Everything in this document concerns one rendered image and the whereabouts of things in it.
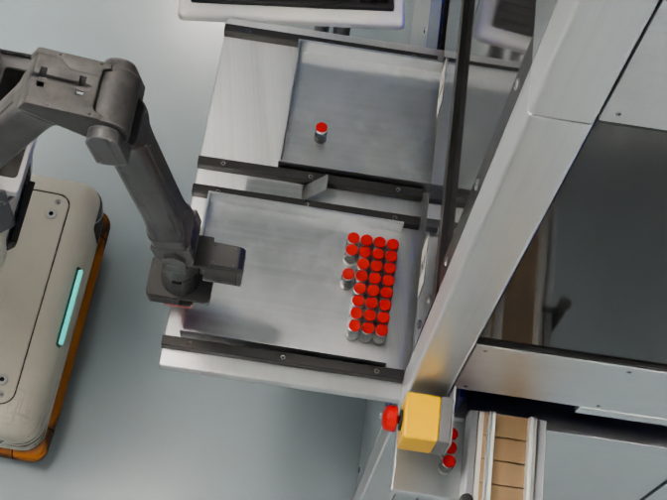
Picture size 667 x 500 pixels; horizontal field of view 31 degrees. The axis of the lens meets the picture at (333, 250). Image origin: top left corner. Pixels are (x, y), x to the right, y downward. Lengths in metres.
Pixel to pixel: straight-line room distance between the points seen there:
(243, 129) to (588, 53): 1.19
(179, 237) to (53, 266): 1.06
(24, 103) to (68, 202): 1.40
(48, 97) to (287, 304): 0.75
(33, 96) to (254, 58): 0.90
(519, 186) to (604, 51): 0.25
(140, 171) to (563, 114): 0.60
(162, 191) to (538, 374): 0.61
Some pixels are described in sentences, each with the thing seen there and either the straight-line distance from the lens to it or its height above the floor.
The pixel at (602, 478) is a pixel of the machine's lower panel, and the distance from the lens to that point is 2.28.
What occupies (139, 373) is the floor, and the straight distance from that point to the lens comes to 2.93.
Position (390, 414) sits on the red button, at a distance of 1.84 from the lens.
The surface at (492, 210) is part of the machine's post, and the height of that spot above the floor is 1.60.
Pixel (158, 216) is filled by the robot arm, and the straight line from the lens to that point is 1.66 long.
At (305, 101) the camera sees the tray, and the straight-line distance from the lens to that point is 2.22.
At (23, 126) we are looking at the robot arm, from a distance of 1.50.
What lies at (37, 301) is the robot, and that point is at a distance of 2.71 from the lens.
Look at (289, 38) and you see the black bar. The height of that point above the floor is 0.90.
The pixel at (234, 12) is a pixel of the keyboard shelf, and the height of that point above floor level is 0.80.
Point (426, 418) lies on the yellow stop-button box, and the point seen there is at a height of 1.03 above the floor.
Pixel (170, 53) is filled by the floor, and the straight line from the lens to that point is 3.33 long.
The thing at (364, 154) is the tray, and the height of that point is 0.88.
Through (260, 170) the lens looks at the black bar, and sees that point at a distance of 2.12.
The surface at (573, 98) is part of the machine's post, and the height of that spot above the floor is 1.84.
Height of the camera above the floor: 2.76
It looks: 65 degrees down
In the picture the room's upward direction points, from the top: 11 degrees clockwise
